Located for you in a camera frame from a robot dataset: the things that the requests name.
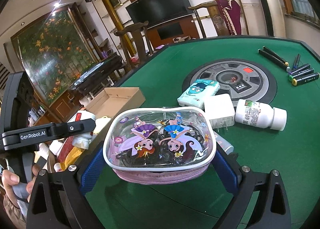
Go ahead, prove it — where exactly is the person's left hand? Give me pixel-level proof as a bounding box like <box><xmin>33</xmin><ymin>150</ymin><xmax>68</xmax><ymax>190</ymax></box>
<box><xmin>1</xmin><ymin>164</ymin><xmax>42</xmax><ymax>203</ymax></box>

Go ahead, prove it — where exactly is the black marker purple cap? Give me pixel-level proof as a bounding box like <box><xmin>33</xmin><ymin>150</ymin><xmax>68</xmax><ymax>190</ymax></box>
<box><xmin>287</xmin><ymin>63</ymin><xmax>311</xmax><ymax>74</ymax></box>

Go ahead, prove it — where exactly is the black marker green cap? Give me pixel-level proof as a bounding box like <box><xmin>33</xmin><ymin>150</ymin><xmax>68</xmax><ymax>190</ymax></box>
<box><xmin>288</xmin><ymin>68</ymin><xmax>315</xmax><ymax>80</ymax></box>

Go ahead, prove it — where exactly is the maroon fringed cloth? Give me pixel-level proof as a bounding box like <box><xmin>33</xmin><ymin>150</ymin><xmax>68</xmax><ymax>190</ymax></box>
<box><xmin>216</xmin><ymin>0</ymin><xmax>242</xmax><ymax>35</ymax></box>

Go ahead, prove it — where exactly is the white bottle with green label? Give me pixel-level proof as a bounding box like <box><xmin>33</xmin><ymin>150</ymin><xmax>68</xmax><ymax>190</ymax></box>
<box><xmin>234</xmin><ymin>99</ymin><xmax>287</xmax><ymax>131</ymax></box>

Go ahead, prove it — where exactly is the large white power adapter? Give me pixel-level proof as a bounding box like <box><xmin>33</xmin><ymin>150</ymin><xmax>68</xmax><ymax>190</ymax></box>
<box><xmin>204</xmin><ymin>94</ymin><xmax>236</xmax><ymax>132</ymax></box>

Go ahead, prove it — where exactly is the white tower air conditioner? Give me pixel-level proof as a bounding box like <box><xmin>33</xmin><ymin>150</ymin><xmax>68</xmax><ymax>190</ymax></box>
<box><xmin>246</xmin><ymin>0</ymin><xmax>290</xmax><ymax>38</ymax></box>

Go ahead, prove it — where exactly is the black marker yellow cap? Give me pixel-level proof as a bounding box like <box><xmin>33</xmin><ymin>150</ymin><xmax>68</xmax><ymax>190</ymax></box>
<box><xmin>292</xmin><ymin>72</ymin><xmax>320</xmax><ymax>86</ymax></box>

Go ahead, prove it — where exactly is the teal cartoon tissue pack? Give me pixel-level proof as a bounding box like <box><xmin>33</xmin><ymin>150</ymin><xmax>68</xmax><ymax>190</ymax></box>
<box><xmin>177</xmin><ymin>79</ymin><xmax>221</xmax><ymax>107</ymax></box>

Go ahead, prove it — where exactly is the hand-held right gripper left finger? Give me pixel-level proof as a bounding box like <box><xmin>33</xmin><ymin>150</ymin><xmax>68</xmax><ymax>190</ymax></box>
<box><xmin>26</xmin><ymin>141</ymin><xmax>105</xmax><ymax>229</ymax></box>

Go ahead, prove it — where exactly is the red foil packet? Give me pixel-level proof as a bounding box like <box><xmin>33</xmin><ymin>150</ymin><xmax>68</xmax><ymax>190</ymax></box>
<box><xmin>56</xmin><ymin>138</ymin><xmax>75</xmax><ymax>159</ymax></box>

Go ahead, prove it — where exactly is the shallow cardboard box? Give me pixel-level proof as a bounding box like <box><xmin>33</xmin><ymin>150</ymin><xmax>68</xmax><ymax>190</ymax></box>
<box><xmin>47</xmin><ymin>87</ymin><xmax>146</xmax><ymax>172</ymax></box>

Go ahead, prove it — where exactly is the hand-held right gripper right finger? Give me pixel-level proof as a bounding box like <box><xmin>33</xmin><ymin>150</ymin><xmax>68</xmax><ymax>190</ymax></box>
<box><xmin>212</xmin><ymin>141</ymin><xmax>292</xmax><ymax>229</ymax></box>

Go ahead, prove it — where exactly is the person's left forearm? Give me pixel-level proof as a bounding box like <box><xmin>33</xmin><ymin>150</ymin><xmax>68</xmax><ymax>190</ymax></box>
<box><xmin>2</xmin><ymin>189</ymin><xmax>28</xmax><ymax>227</ymax></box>

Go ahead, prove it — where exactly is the pale yellow soap case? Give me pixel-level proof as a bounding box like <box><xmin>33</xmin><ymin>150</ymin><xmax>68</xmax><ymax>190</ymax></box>
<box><xmin>96</xmin><ymin>116</ymin><xmax>112</xmax><ymax>134</ymax></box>

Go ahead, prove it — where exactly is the black television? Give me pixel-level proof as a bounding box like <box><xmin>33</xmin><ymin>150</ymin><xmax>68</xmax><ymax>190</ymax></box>
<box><xmin>125</xmin><ymin>0</ymin><xmax>192</xmax><ymax>29</ymax></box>

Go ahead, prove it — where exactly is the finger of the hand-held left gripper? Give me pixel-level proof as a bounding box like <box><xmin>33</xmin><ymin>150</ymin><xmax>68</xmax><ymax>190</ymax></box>
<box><xmin>49</xmin><ymin>118</ymin><xmax>97</xmax><ymax>142</ymax></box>

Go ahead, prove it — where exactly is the white bottle with red label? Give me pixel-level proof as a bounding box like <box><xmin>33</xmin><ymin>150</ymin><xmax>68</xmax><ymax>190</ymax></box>
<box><xmin>74</xmin><ymin>109</ymin><xmax>97</xmax><ymax>126</ymax></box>

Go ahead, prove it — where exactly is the clear pink cartoon pouch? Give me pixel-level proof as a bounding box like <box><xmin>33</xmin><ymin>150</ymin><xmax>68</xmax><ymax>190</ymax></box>
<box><xmin>103</xmin><ymin>106</ymin><xmax>217</xmax><ymax>183</ymax></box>

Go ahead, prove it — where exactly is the long black pen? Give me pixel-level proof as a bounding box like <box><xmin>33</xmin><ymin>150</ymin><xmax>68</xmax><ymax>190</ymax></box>
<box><xmin>258</xmin><ymin>49</ymin><xmax>290</xmax><ymax>70</ymax></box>
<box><xmin>263</xmin><ymin>46</ymin><xmax>289</xmax><ymax>65</ymax></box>

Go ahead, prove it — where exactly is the wooden chair with round carving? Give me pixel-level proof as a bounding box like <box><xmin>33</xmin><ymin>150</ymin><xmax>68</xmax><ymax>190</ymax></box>
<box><xmin>187</xmin><ymin>2</ymin><xmax>232</xmax><ymax>38</ymax></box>

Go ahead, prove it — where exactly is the round grey table centre panel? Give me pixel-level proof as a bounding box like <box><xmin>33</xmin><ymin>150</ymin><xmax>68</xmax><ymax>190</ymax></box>
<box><xmin>182</xmin><ymin>60</ymin><xmax>277</xmax><ymax>107</ymax></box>

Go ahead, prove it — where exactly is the plain wooden chair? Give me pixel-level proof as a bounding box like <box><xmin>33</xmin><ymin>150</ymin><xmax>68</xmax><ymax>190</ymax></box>
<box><xmin>114</xmin><ymin>21</ymin><xmax>154</xmax><ymax>69</ymax></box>

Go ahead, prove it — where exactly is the orange flower wall mural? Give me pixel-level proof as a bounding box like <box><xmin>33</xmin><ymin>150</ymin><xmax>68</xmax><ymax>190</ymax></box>
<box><xmin>11</xmin><ymin>4</ymin><xmax>97</xmax><ymax>107</ymax></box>

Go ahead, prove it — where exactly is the small white tube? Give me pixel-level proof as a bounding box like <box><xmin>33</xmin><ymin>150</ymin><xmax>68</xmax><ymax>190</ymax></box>
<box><xmin>215</xmin><ymin>133</ymin><xmax>235</xmax><ymax>155</ymax></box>

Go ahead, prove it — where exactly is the yellow foil packet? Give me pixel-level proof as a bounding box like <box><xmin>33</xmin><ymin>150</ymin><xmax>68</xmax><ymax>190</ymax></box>
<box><xmin>64</xmin><ymin>148</ymin><xmax>84</xmax><ymax>171</ymax></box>

